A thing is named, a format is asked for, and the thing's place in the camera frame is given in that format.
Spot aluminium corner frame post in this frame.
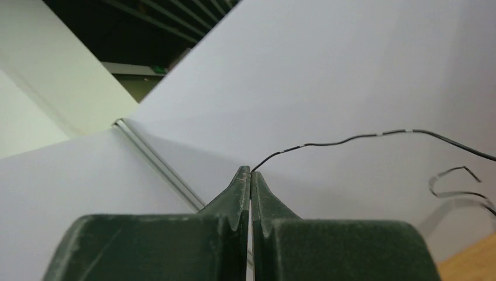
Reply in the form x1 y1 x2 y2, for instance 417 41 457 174
112 118 206 212

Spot black left gripper left fingers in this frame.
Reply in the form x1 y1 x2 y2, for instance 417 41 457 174
43 166 250 280

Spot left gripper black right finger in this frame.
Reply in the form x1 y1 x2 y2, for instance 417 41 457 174
250 172 440 280

